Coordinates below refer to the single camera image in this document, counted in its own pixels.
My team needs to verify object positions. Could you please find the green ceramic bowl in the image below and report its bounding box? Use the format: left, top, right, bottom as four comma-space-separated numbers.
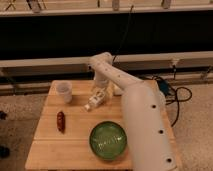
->
89, 121, 127, 161

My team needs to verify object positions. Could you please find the small white bottle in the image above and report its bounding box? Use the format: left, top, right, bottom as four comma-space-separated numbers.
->
84, 94, 105, 111

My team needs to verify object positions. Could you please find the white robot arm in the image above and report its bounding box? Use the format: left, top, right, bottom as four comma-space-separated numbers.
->
89, 52, 178, 171

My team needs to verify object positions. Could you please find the hanging black cable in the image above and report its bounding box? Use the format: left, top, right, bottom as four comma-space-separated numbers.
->
111, 4, 135, 64

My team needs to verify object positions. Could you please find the brown sausage toy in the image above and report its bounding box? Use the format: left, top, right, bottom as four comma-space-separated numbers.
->
57, 111, 65, 133

